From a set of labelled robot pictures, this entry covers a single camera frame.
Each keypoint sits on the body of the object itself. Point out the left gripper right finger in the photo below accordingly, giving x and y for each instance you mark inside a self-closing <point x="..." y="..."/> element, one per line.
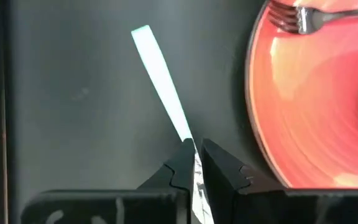
<point x="225" y="180"/>

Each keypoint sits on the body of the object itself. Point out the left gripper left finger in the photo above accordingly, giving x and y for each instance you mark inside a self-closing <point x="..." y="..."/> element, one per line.
<point x="172" y="174"/>

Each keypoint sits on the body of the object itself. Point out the red ceramic plate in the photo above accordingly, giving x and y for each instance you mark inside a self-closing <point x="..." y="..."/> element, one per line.
<point x="306" y="109"/>

